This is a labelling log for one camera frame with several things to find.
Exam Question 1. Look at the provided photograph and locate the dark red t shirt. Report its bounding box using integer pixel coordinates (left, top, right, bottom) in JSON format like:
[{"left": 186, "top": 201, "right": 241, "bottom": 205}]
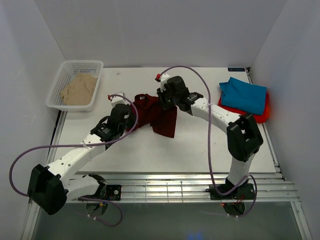
[{"left": 133, "top": 94, "right": 178, "bottom": 138}]

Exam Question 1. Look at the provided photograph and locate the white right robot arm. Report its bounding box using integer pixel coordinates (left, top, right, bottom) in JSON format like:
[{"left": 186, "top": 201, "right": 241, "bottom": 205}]
[{"left": 155, "top": 73, "right": 263, "bottom": 199}]

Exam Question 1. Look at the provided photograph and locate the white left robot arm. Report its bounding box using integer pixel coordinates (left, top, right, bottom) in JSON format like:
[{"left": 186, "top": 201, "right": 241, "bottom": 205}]
[{"left": 27, "top": 103, "right": 138, "bottom": 215}]

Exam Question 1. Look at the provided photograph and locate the beige t shirt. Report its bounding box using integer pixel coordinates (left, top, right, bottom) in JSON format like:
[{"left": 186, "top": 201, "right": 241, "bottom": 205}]
[{"left": 60, "top": 73, "right": 98, "bottom": 106}]

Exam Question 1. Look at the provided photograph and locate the white plastic basket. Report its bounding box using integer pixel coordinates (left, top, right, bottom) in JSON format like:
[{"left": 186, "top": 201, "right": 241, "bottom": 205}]
[{"left": 45, "top": 60, "right": 104, "bottom": 112}]

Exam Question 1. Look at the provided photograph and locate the blue table label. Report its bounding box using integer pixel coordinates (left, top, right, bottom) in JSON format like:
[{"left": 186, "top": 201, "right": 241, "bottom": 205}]
[{"left": 227, "top": 67, "right": 246, "bottom": 72}]

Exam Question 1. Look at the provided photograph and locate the folded blue t shirt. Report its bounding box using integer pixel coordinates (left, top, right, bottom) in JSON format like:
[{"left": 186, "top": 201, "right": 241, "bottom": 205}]
[{"left": 219, "top": 77, "right": 267, "bottom": 115}]

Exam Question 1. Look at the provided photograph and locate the folded orange red t shirt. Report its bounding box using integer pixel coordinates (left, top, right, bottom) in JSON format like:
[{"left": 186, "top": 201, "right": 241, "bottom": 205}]
[{"left": 218, "top": 92, "right": 270, "bottom": 124}]

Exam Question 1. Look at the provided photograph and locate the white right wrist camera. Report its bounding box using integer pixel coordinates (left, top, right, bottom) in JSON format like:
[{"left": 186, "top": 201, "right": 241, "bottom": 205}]
[{"left": 155, "top": 73, "right": 170, "bottom": 92}]

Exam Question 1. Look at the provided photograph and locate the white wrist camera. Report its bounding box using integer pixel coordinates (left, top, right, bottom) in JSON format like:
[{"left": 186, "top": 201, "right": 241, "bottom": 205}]
[
  {"left": 108, "top": 91, "right": 128, "bottom": 108},
  {"left": 155, "top": 73, "right": 170, "bottom": 92}
]

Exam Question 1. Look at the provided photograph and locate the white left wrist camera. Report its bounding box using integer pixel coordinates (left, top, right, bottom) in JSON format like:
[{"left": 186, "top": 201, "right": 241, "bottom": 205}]
[{"left": 108, "top": 91, "right": 128, "bottom": 108}]

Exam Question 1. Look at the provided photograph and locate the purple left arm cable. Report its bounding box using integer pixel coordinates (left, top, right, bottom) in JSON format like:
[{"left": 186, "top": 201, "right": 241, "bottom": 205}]
[{"left": 8, "top": 92, "right": 139, "bottom": 227}]

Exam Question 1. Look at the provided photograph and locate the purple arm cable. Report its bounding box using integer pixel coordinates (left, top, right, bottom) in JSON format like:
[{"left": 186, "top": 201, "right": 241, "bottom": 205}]
[
  {"left": 159, "top": 65, "right": 258, "bottom": 219},
  {"left": 8, "top": 92, "right": 139, "bottom": 227}
]

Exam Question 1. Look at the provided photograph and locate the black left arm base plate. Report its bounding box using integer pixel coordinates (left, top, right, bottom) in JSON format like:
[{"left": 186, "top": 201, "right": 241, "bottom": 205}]
[{"left": 102, "top": 184, "right": 122, "bottom": 201}]

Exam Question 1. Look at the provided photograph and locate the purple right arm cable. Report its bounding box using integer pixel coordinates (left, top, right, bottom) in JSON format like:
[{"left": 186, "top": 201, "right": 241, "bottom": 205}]
[{"left": 159, "top": 65, "right": 258, "bottom": 219}]

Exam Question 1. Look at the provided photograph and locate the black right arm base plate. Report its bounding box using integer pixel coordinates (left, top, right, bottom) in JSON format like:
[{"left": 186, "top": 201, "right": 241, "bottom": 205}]
[{"left": 205, "top": 183, "right": 256, "bottom": 200}]

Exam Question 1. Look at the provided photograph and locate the aluminium rail frame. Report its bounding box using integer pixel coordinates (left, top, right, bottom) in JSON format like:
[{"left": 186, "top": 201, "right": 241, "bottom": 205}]
[{"left": 74, "top": 172, "right": 299, "bottom": 203}]

